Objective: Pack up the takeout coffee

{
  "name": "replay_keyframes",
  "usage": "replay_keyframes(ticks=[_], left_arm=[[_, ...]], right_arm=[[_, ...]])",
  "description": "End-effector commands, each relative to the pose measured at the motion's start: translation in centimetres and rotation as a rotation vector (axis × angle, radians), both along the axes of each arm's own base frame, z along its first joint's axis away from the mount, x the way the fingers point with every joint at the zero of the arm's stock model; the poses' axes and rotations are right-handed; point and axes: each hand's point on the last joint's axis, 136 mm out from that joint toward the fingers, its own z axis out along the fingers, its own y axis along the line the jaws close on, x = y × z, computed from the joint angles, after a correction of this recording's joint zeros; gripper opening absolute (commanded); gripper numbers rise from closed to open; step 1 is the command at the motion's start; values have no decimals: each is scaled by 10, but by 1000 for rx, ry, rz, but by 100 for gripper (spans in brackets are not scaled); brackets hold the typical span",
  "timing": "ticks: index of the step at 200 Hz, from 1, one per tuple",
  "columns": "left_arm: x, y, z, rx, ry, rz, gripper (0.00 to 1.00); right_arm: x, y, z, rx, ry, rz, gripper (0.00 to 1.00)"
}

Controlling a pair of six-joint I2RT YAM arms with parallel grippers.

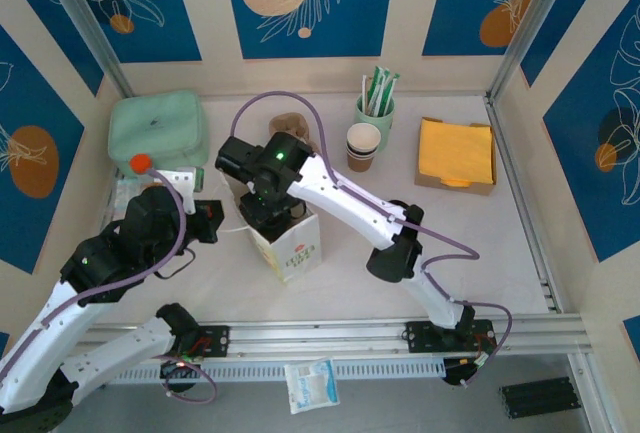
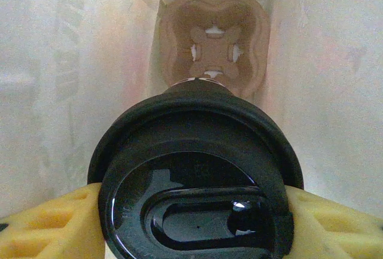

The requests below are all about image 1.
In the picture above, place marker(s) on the white paper straw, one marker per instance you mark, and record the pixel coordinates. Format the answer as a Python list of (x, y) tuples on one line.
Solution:
[(363, 95)]

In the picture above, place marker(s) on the yellow napkin stack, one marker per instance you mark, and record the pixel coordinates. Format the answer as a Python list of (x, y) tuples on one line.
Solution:
[(455, 145)]

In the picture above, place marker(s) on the orange lid bottle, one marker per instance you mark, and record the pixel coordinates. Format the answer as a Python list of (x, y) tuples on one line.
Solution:
[(141, 164)]

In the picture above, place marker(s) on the white blue wipe packet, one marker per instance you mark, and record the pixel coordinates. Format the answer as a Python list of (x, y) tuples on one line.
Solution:
[(312, 385)]

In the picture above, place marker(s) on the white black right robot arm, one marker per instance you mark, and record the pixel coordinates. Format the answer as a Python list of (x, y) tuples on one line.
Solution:
[(350, 203)]

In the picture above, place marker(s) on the brown cardboard cup carrier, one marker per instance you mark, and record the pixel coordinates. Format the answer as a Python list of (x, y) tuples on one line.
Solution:
[(287, 122)]

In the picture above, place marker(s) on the white paper takeout bag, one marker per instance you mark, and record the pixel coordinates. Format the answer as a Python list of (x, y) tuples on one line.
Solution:
[(295, 253)]

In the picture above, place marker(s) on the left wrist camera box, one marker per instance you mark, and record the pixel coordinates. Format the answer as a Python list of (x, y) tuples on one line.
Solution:
[(182, 183)]

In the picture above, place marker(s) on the black ribbed bar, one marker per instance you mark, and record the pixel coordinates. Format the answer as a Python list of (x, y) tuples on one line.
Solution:
[(540, 398)]

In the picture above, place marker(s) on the aluminium front rail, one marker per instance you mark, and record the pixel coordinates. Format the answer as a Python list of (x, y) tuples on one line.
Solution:
[(325, 338)]

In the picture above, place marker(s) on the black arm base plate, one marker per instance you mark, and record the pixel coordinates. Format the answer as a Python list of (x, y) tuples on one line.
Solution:
[(417, 338), (215, 340)]

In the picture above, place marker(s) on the green wrapped straw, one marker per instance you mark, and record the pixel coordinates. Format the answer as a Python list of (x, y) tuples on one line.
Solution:
[(374, 88), (391, 93), (382, 90)]

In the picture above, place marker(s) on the mint green zip pouch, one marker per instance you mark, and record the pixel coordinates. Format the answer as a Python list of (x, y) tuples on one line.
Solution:
[(155, 123)]

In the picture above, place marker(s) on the mint green straw holder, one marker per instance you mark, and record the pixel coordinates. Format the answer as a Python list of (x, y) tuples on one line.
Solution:
[(387, 123)]

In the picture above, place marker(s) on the small clear plastic packet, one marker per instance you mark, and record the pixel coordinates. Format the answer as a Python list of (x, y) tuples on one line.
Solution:
[(122, 198)]

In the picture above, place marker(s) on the yellow napkins in box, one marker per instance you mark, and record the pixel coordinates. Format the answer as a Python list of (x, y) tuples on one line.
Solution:
[(425, 185)]

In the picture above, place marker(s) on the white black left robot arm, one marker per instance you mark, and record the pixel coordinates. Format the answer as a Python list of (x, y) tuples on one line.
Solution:
[(45, 333)]

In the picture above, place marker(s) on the black plastic cup lids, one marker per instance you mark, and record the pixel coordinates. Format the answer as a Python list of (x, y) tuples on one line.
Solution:
[(397, 203)]

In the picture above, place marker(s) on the aluminium corner post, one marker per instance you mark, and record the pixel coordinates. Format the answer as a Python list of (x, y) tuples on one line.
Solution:
[(535, 23), (85, 23)]

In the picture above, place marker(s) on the white brown paper cup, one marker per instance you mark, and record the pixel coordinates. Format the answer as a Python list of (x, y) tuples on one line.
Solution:
[(360, 164), (363, 137)]

